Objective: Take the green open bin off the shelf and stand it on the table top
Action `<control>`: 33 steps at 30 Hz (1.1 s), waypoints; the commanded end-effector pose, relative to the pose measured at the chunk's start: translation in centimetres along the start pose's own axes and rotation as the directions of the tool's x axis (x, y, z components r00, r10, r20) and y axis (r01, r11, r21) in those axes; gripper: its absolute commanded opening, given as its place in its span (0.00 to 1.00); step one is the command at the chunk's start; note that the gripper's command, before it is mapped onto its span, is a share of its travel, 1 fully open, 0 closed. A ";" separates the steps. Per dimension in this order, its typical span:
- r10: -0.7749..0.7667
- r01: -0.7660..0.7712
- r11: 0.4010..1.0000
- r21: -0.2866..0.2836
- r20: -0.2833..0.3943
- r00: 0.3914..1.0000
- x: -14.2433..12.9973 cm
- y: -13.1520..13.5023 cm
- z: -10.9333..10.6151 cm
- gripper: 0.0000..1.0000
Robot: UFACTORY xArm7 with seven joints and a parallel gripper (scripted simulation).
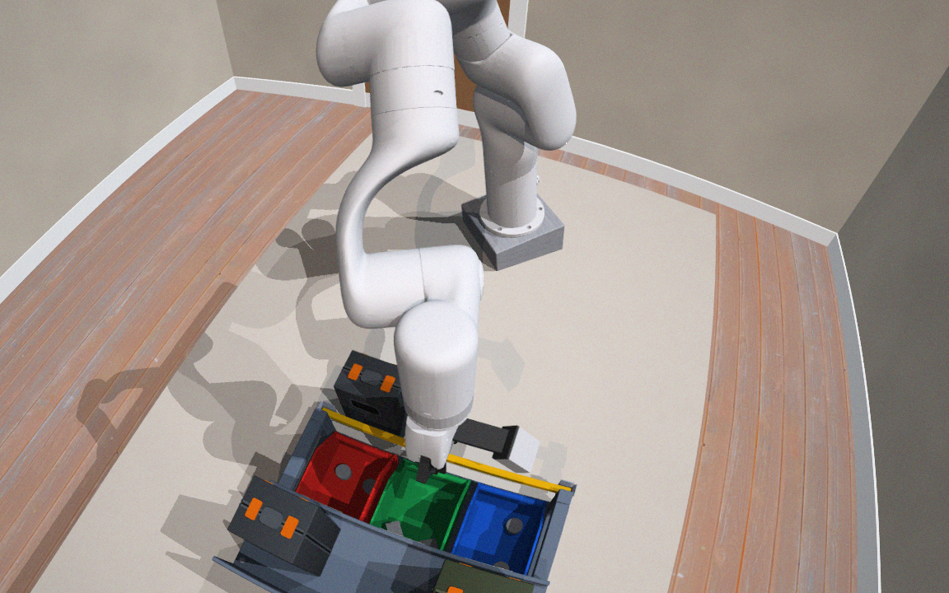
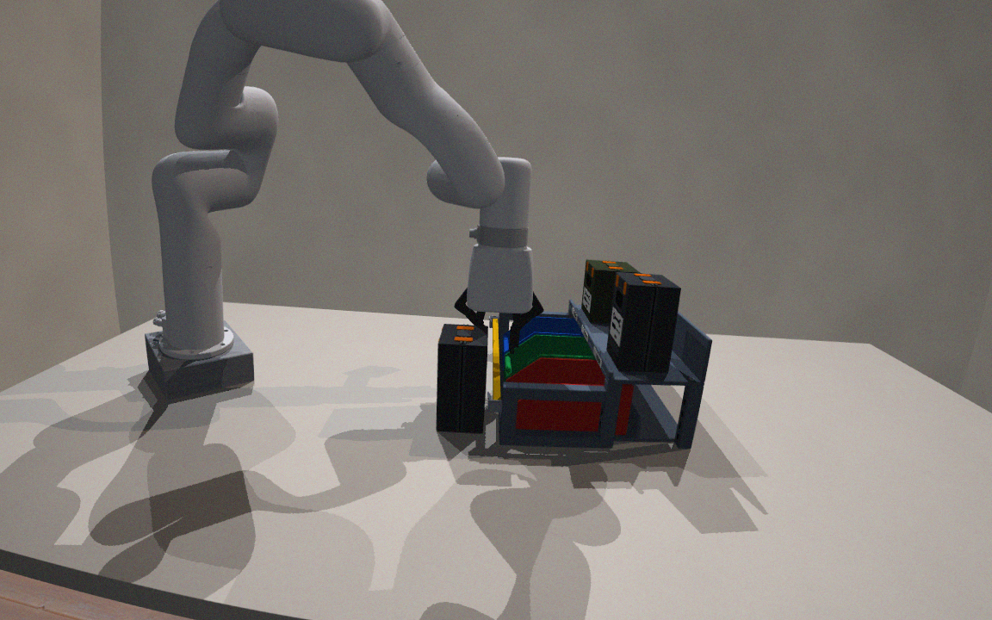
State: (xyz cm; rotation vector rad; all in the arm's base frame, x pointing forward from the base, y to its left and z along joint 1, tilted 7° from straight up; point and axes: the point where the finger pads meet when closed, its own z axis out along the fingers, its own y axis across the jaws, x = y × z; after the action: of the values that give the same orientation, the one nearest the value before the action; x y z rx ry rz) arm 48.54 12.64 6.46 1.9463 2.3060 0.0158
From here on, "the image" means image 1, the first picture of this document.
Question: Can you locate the dark grey case with orange latches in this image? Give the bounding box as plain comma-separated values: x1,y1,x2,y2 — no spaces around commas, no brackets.
227,475,341,577

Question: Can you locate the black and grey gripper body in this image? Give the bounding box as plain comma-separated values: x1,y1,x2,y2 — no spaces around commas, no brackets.
404,413,470,469

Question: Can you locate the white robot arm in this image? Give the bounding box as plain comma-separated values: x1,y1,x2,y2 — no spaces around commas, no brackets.
316,0,577,429

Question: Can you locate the blue open bin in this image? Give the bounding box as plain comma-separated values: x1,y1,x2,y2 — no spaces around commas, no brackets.
451,484,546,575

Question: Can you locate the yellow bar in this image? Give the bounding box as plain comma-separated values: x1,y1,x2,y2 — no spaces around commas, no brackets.
322,408,571,493

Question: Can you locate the dark blue metal shelf rack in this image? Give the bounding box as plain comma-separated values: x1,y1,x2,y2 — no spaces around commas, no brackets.
213,401,577,593

